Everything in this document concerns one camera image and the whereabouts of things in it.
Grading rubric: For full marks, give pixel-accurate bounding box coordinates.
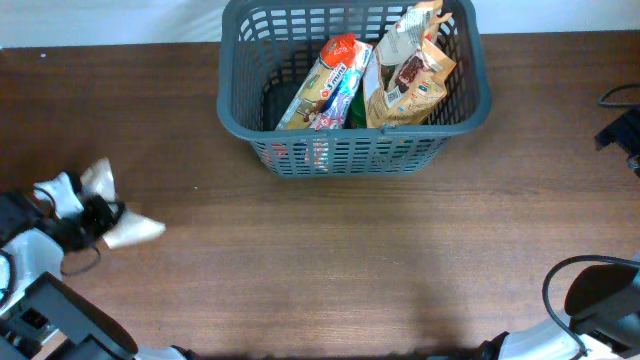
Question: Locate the white plastic bread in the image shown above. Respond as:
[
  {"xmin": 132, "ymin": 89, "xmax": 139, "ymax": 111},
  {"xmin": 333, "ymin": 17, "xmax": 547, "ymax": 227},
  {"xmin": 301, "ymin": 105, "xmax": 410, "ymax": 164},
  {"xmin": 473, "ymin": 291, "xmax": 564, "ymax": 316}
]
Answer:
[{"xmin": 80, "ymin": 158, "xmax": 166, "ymax": 249}]

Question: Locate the orange snack bag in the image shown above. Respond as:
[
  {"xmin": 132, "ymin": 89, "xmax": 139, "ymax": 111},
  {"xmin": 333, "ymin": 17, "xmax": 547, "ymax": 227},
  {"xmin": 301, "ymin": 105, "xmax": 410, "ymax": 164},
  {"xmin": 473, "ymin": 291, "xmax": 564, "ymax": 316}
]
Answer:
[{"xmin": 363, "ymin": 0, "xmax": 456, "ymax": 128}]

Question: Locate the colourful tissue multipack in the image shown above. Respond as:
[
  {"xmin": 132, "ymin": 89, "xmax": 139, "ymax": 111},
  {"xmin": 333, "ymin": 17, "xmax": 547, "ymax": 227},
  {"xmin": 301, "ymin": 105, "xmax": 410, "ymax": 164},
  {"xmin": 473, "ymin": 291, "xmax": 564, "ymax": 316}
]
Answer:
[{"xmin": 304, "ymin": 34, "xmax": 373, "ymax": 131}]

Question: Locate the orange noodle packet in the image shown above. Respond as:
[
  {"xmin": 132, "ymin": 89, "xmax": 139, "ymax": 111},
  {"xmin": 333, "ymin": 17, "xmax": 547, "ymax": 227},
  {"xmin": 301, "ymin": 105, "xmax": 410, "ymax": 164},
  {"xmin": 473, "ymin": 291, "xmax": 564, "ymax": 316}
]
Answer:
[{"xmin": 275, "ymin": 34, "xmax": 372, "ymax": 131}]

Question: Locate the green lid jar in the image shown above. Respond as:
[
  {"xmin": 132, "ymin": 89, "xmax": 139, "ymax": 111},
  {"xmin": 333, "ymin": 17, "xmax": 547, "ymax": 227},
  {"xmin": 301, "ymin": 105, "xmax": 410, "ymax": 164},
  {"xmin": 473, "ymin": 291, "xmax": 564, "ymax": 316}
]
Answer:
[{"xmin": 348, "ymin": 91, "xmax": 367, "ymax": 129}]

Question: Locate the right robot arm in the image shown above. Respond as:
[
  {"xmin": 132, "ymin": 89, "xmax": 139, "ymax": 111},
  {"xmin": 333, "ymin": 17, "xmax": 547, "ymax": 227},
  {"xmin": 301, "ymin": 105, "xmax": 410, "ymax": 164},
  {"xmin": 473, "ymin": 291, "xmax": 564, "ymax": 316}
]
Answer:
[{"xmin": 466, "ymin": 255, "xmax": 639, "ymax": 360}]

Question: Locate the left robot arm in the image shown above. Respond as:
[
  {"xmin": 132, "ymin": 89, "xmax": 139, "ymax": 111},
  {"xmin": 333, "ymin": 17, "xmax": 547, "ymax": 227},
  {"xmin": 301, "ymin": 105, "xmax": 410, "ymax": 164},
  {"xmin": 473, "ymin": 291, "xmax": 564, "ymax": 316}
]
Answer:
[{"xmin": 1, "ymin": 172, "xmax": 198, "ymax": 360}]

